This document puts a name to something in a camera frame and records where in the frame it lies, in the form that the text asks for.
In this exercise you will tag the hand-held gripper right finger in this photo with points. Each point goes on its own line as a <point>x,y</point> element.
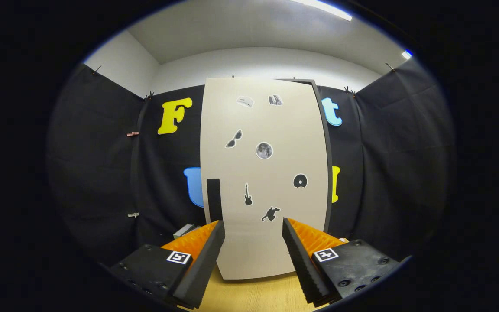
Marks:
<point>303,260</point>

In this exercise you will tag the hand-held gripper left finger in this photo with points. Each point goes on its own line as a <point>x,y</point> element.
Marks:
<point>202,264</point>

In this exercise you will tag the green book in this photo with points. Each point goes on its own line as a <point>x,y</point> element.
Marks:
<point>183,230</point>

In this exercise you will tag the silver clothes peg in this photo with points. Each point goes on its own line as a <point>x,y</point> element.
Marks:
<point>133,215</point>

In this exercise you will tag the dark grey cabinet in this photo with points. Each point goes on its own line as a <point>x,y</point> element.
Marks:
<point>326,151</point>

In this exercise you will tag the black backdrop cloth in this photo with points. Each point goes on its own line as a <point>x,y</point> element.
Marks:
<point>93,173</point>

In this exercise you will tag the pink clothes peg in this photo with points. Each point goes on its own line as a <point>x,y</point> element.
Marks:
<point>133,134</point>

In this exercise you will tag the small ceiling light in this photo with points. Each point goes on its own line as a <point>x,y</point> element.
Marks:
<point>406,54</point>

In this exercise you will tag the long ceiling light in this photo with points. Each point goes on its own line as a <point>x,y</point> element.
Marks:
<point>323,8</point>

